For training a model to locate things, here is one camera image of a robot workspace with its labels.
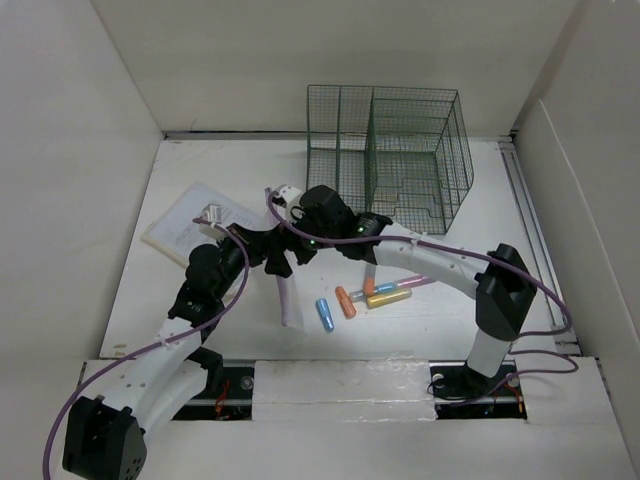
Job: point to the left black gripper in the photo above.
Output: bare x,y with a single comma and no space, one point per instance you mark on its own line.
252,241

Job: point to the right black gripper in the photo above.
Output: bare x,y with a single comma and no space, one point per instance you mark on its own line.
276,260

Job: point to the clear zip pouch purple zipper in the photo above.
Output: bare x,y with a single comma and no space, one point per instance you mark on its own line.
290,307

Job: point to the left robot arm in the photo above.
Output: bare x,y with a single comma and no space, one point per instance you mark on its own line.
106,436

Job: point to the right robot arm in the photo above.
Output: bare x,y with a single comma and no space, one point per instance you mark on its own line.
499,283

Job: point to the white notebook booklet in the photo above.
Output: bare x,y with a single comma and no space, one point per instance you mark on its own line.
175,234

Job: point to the blue marker pen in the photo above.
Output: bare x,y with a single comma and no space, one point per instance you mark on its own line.
324,312

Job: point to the light blue capped marker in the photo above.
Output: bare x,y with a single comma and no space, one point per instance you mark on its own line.
361,296

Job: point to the orange capped clear marker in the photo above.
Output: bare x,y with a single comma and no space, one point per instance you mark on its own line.
369,282

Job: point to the orange marker pen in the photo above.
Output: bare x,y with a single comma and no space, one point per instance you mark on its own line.
345,303

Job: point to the yellow marker pen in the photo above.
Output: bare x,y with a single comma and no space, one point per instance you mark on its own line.
383,299

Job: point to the pink marker pen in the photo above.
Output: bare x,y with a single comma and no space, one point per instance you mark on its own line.
412,282

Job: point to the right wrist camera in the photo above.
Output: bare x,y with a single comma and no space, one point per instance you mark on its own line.
285,199

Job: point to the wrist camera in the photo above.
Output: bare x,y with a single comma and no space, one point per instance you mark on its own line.
285,199
210,215

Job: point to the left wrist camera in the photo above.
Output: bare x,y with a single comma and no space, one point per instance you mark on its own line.
210,215

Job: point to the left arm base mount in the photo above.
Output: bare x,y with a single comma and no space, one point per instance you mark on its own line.
228,392

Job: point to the green wire mesh organizer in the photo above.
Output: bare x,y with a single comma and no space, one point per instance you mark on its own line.
396,151

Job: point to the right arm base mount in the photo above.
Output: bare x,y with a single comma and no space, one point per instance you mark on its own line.
460,393

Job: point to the aluminium rail right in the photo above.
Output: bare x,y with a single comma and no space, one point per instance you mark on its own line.
566,342

